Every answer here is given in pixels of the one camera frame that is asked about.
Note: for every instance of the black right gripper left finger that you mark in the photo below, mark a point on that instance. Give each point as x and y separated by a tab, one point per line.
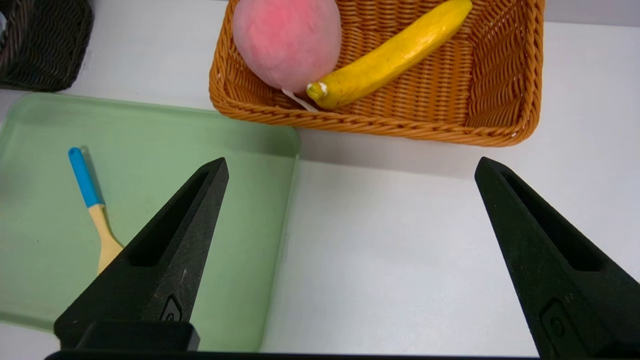
160	265

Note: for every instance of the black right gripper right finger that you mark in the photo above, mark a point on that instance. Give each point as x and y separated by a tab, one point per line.
560	265

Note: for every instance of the pink plush peach toy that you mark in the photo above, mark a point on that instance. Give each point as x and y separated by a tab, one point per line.
287	42

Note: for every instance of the yellow banana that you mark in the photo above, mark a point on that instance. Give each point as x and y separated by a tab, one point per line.
390	60

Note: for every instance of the orange wicker basket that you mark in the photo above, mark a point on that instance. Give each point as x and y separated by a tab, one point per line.
450	100

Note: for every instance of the dark brown wicker basket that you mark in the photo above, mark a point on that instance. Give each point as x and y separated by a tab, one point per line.
40	50

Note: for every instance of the light green plastic tray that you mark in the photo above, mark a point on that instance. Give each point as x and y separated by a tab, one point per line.
150	150

